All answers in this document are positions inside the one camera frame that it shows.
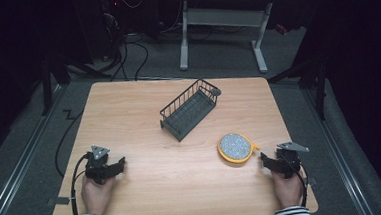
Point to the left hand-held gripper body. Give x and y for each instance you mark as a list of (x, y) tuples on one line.
[(97, 166)]

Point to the person's left hand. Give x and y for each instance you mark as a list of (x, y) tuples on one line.
[(96, 195)]

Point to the metal floor rail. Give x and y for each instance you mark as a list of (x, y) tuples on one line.
[(341, 151), (18, 171)]

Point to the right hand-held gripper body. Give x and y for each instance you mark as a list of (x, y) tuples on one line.
[(289, 158)]

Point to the grey tape piece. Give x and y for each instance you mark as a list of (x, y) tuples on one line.
[(60, 200), (312, 181)]

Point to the white-framed desk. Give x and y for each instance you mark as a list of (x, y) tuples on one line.
[(223, 17)]

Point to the yellow round speckled pad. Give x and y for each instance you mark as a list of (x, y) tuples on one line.
[(235, 147)]

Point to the black stand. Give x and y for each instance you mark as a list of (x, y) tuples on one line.
[(48, 82), (313, 80)]

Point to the person's right hand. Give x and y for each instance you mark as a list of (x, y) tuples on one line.
[(287, 190)]

